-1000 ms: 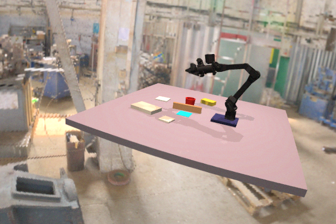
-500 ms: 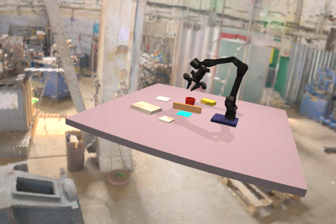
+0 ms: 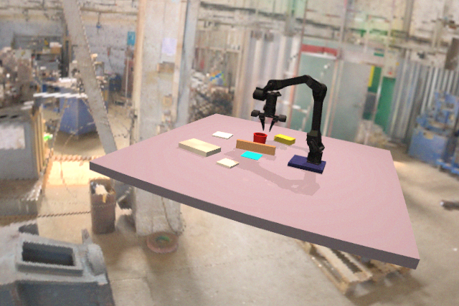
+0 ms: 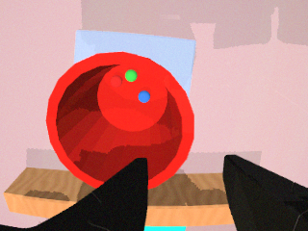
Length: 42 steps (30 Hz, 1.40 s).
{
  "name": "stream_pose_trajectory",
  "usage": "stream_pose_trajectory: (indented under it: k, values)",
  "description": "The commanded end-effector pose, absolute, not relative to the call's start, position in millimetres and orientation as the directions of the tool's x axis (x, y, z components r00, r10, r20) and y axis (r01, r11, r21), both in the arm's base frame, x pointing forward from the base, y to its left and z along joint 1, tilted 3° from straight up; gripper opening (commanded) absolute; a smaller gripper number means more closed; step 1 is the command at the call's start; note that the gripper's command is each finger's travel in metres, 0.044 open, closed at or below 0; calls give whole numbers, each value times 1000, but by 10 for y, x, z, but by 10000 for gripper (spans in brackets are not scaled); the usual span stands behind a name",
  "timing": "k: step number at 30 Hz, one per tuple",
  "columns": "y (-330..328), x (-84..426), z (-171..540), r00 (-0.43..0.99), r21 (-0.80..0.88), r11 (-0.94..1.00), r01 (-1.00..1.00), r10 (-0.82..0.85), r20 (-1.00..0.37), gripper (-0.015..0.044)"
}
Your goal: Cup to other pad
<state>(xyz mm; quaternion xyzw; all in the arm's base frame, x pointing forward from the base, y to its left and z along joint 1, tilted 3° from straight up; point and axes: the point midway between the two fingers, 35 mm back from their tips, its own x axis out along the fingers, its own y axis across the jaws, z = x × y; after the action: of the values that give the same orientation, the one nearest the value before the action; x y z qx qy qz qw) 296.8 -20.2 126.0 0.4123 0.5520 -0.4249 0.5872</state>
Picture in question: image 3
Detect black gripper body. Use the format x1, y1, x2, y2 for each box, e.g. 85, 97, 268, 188
251, 103, 287, 123

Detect cream flat rectangular block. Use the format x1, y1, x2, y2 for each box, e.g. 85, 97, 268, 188
179, 138, 221, 157

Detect red cup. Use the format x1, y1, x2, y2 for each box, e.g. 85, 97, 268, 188
253, 133, 267, 144

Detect small cream flat block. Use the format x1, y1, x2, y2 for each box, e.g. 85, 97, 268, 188
216, 158, 239, 169

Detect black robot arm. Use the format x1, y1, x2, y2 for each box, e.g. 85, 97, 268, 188
252, 75, 327, 165

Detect tan wooden plank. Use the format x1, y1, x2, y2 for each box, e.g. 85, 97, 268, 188
236, 139, 276, 156

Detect yellow rectangular block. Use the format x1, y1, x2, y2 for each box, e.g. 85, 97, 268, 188
274, 134, 295, 145

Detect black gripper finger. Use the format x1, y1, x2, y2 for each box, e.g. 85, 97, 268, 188
269, 120, 278, 132
258, 117, 265, 131

